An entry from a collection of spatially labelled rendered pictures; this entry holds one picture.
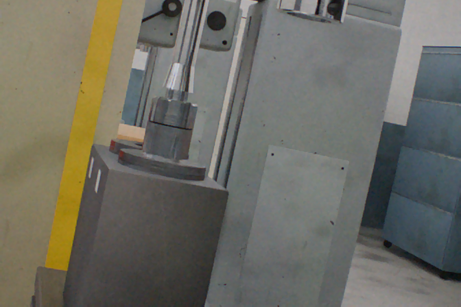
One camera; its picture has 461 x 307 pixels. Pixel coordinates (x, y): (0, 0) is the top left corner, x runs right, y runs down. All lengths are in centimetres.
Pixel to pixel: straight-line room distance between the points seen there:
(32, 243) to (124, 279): 150
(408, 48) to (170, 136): 962
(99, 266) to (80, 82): 148
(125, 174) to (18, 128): 148
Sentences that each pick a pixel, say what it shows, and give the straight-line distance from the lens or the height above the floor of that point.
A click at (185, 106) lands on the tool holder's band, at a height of 119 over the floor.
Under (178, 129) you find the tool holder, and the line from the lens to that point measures 91.
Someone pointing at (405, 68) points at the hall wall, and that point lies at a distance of 1048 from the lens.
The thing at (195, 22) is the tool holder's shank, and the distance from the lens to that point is 92.
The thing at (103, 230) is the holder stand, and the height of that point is 106.
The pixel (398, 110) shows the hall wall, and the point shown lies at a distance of 1048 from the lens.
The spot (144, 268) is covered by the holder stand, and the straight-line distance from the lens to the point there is 89.
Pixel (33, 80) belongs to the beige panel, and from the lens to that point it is 233.
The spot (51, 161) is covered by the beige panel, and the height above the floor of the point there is 94.
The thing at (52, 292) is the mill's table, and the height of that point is 94.
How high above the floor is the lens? 122
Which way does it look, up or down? 3 degrees down
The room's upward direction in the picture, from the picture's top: 12 degrees clockwise
